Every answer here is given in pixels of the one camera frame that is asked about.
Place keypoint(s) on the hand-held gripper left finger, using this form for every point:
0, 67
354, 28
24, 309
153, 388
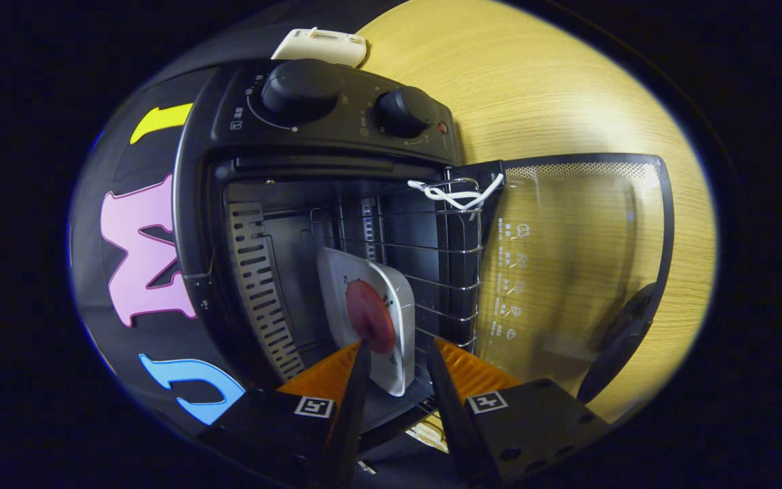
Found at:
350, 421

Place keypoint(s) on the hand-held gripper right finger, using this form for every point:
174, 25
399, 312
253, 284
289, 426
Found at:
449, 414

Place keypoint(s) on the red meat slice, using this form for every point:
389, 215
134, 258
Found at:
367, 316

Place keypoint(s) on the white square plate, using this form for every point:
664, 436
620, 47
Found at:
337, 292

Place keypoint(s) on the black toaster oven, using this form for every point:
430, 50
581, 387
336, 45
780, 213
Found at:
337, 129

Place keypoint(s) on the white bread toaster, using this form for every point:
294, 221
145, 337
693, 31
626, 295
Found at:
323, 49

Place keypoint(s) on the black backdrop cloth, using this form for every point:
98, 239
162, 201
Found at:
153, 159

